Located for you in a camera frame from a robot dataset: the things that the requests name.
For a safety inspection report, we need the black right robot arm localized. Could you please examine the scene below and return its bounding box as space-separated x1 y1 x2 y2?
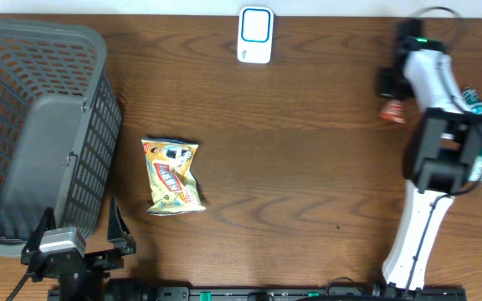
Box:
377 18 482 294

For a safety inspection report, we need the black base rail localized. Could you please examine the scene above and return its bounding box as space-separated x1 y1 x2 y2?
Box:
144 284 468 301

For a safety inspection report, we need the white barcode scanner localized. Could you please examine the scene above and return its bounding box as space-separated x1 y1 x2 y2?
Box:
237 6 274 64

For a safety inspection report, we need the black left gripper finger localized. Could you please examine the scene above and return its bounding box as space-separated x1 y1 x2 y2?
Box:
21 207 55 255
107 197 135 247

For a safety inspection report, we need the red chocolate bar wrapper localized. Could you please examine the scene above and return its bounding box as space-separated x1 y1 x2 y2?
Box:
379 99 405 124

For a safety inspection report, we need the yellow snack bag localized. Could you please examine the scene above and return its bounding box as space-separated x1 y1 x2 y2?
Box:
141 138 206 216

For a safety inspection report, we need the grey plastic basket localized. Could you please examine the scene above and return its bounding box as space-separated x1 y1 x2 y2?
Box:
0 19 121 257

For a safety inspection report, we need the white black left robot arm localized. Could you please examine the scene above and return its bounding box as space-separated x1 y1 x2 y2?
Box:
7 197 154 300

